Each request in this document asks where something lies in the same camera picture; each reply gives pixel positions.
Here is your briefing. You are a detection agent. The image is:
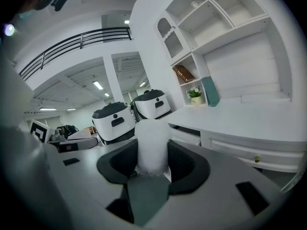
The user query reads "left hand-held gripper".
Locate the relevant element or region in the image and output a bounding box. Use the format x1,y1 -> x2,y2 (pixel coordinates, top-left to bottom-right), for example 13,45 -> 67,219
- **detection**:
30,118 -> 99,153

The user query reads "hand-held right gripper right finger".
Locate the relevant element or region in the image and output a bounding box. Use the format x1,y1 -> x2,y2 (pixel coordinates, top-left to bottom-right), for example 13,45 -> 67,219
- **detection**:
143,139 -> 290,230

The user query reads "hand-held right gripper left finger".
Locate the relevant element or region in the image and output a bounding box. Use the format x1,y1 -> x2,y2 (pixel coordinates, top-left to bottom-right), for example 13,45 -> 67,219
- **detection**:
43,138 -> 139,210

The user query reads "white drawer with brass knob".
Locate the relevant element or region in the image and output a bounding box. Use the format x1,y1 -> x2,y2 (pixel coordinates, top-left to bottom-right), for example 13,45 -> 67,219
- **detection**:
208,137 -> 306,173

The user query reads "white service robot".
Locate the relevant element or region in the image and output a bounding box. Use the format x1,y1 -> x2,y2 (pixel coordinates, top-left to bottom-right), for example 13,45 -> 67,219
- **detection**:
131,89 -> 173,124
92,101 -> 137,146

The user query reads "white desk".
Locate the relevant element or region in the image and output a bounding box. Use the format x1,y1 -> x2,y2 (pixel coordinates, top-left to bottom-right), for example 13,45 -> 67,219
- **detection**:
167,97 -> 307,194

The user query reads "small potted plant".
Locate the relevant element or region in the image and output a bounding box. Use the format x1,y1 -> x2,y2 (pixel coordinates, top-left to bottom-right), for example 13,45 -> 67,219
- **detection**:
186,86 -> 203,105

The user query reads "teal book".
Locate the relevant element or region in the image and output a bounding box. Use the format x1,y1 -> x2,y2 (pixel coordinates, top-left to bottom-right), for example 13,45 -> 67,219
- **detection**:
201,76 -> 221,107

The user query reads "black balcony railing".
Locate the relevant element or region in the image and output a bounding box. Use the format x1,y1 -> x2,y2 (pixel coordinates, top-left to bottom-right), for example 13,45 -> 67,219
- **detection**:
18,27 -> 133,81

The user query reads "brown book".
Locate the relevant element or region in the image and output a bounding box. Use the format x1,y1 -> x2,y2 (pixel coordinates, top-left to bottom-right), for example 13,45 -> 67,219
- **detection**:
172,64 -> 195,84

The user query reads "white shelf hutch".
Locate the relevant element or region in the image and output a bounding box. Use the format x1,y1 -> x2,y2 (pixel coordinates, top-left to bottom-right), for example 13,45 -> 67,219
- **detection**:
154,0 -> 295,105

